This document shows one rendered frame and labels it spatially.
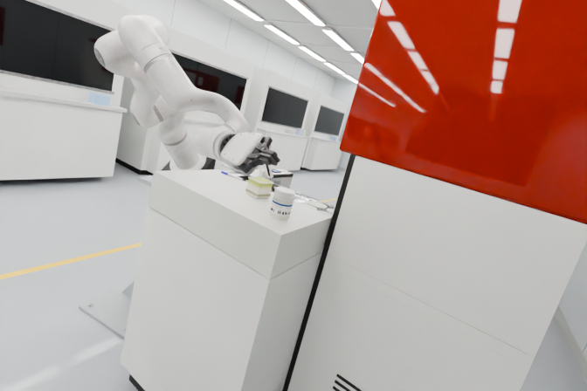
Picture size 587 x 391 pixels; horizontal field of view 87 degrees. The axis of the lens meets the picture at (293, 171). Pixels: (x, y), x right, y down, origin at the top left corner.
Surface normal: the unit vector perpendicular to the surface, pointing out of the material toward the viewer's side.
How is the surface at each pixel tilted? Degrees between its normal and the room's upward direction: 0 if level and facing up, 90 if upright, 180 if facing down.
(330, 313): 90
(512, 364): 90
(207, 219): 90
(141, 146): 90
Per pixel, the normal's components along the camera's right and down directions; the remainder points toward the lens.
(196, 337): -0.52, 0.02
